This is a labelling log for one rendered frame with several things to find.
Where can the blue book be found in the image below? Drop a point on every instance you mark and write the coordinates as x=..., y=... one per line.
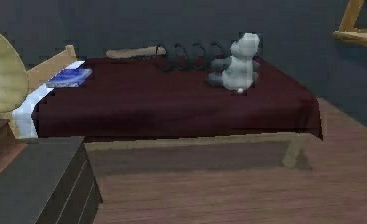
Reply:
x=69, y=78

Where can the wooden bed with maroon blanket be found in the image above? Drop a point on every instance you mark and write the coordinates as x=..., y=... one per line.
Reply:
x=151, y=103

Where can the black coiled spring toy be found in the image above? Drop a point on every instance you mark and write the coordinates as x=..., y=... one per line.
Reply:
x=187, y=56

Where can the grey and white teddy bear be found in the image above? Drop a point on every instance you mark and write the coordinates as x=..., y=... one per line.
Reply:
x=240, y=65

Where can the wooden baseball bat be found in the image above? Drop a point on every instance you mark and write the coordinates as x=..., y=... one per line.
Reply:
x=134, y=52

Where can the dark grey chest of drawers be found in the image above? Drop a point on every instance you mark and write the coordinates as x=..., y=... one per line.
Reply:
x=41, y=181

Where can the beige round lamp shade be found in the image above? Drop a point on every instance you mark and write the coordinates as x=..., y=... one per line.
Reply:
x=4, y=71

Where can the yellow wooden shelf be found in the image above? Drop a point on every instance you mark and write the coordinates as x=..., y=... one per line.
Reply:
x=354, y=30

